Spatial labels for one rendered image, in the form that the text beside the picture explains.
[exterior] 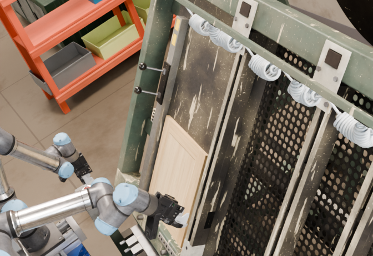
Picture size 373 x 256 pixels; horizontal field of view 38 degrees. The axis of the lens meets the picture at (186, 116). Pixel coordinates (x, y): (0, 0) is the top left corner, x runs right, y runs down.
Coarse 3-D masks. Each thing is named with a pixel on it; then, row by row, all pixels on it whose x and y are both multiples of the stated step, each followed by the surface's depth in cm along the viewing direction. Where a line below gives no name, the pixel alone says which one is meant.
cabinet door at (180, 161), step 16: (176, 128) 247; (160, 144) 260; (176, 144) 248; (192, 144) 236; (160, 160) 260; (176, 160) 248; (192, 160) 236; (160, 176) 261; (176, 176) 249; (192, 176) 236; (160, 192) 262; (176, 192) 249; (192, 192) 236; (192, 208) 238; (176, 240) 249
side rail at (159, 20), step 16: (160, 0) 255; (160, 16) 259; (144, 32) 265; (160, 32) 263; (144, 48) 266; (160, 48) 267; (160, 64) 272; (144, 80) 272; (144, 96) 276; (128, 112) 283; (144, 112) 281; (128, 128) 283; (144, 128) 286; (128, 144) 286; (144, 144) 291; (128, 160) 291
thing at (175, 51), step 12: (180, 24) 238; (180, 36) 241; (180, 48) 244; (168, 60) 248; (168, 84) 250; (168, 96) 253; (156, 108) 259; (168, 108) 256; (156, 120) 259; (156, 132) 260; (156, 144) 263; (156, 156) 267; (144, 168) 271; (144, 180) 271
